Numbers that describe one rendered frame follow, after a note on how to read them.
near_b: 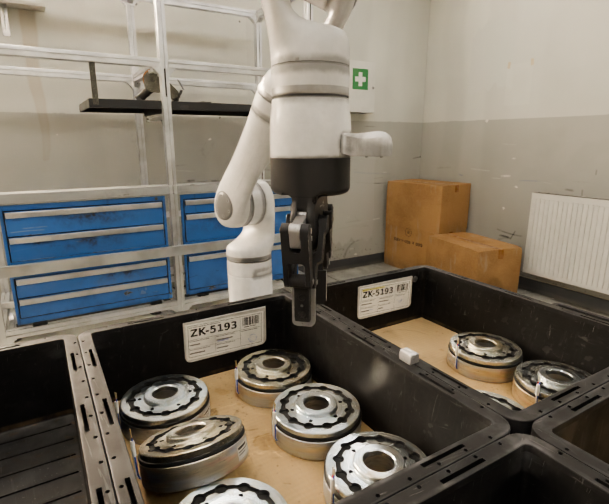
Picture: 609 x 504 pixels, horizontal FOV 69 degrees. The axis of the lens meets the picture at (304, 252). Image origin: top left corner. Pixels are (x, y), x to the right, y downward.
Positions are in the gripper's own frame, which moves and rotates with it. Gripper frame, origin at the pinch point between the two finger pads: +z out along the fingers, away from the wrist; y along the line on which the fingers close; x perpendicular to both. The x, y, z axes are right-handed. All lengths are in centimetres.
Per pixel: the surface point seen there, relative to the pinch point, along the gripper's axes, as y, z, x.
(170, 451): 9.5, 12.4, -11.3
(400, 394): -1.9, 10.7, 9.4
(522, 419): 5.2, 7.5, 19.4
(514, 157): -342, -3, 94
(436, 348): -28.0, 17.4, 15.3
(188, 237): -175, 35, -103
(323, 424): -0.2, 14.3, 1.4
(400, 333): -32.7, 17.3, 9.5
